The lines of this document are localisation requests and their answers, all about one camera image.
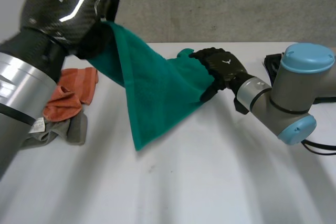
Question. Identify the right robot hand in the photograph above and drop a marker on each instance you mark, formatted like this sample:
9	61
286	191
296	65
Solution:
223	66

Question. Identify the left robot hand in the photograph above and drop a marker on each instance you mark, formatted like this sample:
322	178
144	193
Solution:
63	11

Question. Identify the teal towel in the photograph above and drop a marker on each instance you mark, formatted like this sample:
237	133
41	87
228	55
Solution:
155	85

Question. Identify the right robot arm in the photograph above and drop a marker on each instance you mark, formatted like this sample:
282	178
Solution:
291	90

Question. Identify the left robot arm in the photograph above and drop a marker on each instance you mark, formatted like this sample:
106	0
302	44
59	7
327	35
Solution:
18	93

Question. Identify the coral towel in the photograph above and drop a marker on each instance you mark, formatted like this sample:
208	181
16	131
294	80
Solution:
71	94

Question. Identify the grey towel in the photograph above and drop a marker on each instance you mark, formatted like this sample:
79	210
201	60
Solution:
65	129

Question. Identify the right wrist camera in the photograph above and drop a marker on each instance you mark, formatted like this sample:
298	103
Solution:
240	106

